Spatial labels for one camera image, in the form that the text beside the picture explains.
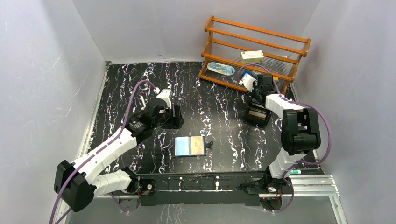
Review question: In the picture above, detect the black leather card holder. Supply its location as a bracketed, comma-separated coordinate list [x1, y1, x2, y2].
[174, 136, 213, 157]

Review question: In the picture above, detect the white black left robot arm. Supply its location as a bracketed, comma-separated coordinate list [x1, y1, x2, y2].
[54, 98, 184, 212]

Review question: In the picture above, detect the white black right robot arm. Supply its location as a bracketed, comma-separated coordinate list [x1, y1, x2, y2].
[249, 73, 321, 193]

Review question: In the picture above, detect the black tray with cards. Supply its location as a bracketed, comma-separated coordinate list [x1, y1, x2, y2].
[244, 99, 272, 128]

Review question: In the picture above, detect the small pen on table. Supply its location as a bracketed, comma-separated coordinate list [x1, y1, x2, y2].
[140, 96, 146, 110]

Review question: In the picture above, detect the white blue packaged item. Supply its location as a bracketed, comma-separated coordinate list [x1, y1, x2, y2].
[207, 62, 235, 76]

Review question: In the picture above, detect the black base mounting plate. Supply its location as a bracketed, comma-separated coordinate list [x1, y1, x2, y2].
[110, 171, 293, 207]

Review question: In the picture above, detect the small blue cube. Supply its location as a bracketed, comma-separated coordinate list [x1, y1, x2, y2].
[241, 70, 251, 78]

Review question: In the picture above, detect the orange wooden shelf rack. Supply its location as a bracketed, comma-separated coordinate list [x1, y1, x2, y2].
[198, 15, 311, 94]

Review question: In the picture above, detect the white cardboard box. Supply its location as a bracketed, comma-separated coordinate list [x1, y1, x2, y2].
[240, 50, 264, 64]

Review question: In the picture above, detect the green white marker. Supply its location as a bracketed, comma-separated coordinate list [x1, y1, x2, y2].
[290, 169, 302, 175]

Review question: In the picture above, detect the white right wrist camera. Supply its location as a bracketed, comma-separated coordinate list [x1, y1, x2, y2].
[239, 75, 257, 92]

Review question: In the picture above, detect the aluminium frame rail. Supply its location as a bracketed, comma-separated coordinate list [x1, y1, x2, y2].
[59, 175, 340, 200]

